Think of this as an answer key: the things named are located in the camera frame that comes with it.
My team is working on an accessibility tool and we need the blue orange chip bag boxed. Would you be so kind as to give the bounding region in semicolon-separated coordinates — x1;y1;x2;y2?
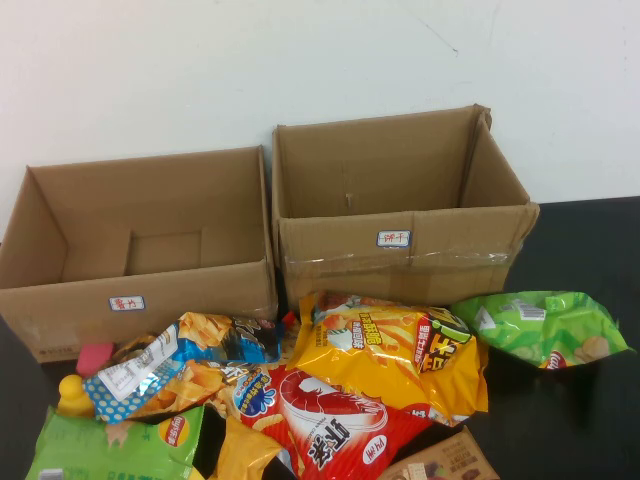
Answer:
82;310;287;426

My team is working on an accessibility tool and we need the yellow fries snack bag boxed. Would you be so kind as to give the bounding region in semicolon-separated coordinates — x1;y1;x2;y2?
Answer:
288;290;491;427

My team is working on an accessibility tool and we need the black gold snack packet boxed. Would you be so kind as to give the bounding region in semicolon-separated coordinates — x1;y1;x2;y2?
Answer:
110;333;169;364

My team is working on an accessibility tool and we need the plain yellow snack pack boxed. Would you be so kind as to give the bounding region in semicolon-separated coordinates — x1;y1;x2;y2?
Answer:
213;415;285;480

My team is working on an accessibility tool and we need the tall taped cardboard box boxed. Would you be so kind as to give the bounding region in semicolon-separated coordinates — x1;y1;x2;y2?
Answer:
271;103;541;314

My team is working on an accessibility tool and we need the large shallow cardboard box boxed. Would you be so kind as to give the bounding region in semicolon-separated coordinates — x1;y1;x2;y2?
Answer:
0;144;279;364

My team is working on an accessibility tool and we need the red shrimp cracker bag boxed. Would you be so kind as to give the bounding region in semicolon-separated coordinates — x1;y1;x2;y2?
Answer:
214;362;437;480

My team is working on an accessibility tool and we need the white label red handwriting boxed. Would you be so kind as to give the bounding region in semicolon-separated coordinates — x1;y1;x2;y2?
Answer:
108;294;147;313

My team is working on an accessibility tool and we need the crumpled green Lay's chip bag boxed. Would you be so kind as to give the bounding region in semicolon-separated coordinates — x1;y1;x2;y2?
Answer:
449;290;633;372

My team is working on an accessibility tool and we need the brown biscuit pack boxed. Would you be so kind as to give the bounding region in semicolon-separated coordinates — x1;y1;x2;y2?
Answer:
378;424;502;480

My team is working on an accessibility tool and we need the pink block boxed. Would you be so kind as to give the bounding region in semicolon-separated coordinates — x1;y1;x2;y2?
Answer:
75;342;118;378

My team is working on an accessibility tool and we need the yellow rubber duck toy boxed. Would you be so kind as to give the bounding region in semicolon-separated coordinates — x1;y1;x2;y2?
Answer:
56;373;97;419

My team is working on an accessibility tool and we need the flat green Lay's chip bag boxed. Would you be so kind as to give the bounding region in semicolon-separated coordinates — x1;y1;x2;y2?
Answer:
24;404;207;480

